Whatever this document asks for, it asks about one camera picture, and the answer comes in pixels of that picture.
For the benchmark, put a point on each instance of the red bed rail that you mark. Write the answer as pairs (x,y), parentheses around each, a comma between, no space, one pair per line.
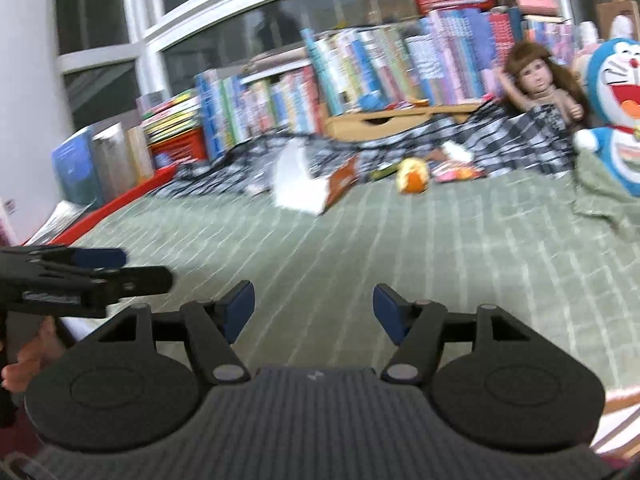
(115,200)

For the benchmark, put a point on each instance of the orange yellow round toy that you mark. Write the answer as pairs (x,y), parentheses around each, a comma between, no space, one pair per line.
(414,177)

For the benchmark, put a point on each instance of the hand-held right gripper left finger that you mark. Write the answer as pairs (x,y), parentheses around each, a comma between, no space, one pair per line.
(240,310)

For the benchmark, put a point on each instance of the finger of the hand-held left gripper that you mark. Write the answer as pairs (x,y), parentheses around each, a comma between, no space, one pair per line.
(97,258)
(145,280)

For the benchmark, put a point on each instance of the green wrapper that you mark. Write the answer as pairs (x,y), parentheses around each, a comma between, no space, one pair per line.
(382,174)

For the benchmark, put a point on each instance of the row of colourful books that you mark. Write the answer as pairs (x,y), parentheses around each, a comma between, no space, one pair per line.
(350,70)

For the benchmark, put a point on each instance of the large blue book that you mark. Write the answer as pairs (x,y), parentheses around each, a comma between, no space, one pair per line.
(77,170)

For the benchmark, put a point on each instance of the tan upright book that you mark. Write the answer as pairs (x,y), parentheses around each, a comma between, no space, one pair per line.
(141,155)

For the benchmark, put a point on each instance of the stack of flat books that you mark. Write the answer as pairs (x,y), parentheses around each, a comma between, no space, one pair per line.
(170,117)

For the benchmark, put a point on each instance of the large grey book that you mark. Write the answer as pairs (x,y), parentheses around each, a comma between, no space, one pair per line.
(115,160)

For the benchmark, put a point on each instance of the pink white rabbit plush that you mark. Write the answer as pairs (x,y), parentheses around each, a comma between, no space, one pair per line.
(622,25)

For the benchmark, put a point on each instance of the wooden drawer box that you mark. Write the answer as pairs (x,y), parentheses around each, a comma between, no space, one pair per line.
(360,127)

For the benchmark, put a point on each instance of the black white plaid blanket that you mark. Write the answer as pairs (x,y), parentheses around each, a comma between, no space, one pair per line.
(500,150)

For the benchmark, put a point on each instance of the brown haired doll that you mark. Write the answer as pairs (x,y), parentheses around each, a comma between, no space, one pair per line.
(535,75)

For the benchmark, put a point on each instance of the wooden bed frame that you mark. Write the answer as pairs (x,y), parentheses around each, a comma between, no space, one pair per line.
(627,422)

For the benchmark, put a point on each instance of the brown snack packet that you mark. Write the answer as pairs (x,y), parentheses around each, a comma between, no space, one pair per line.
(342,182)

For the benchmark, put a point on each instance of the wooden easel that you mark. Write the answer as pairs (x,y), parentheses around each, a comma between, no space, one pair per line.
(617,15)

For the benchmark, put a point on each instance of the blue cat plush toy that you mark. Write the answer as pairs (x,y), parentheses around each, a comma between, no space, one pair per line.
(620,85)

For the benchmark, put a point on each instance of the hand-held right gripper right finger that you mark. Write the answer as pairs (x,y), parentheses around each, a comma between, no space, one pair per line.
(387,312)

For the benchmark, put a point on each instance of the red orange wrapper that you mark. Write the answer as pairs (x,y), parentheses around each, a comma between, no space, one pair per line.
(460,174)

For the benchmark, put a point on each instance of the green striped blanket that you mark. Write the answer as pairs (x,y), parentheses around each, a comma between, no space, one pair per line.
(400,240)

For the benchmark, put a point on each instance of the person's left hand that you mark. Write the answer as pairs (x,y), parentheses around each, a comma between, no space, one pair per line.
(32,355)

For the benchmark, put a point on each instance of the person's maroon clothing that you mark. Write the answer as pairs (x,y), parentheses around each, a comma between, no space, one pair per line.
(17,435)

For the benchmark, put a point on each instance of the glossy magazine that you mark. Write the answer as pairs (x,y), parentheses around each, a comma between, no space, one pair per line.
(60,222)

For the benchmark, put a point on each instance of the white tube wrapper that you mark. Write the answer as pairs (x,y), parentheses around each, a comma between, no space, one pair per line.
(457,152)

